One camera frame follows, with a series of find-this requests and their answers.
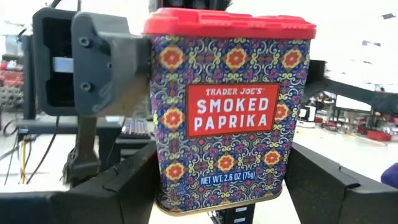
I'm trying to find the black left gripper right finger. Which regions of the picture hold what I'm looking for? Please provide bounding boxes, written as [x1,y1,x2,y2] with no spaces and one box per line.
[284,142,398,224]

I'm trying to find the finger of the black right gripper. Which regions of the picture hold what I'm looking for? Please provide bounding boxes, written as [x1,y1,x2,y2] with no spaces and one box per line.
[306,59,398,116]
[71,12,152,116]

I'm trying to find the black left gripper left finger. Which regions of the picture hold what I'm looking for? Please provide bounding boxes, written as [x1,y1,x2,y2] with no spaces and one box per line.
[0,141,161,224]

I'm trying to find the red-lidded spice tin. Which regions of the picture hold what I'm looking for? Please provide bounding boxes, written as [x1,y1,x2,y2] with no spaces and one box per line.
[142,7,317,217]

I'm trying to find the black keyboard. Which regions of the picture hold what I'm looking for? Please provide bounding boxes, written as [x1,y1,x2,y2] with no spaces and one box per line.
[119,118,150,139]

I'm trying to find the black box white labels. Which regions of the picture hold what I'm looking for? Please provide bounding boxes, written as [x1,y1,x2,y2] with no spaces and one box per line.
[210,203,256,224]

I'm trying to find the side table cable bundle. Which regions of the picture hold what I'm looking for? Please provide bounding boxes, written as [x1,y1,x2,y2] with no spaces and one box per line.
[0,116,60,186]

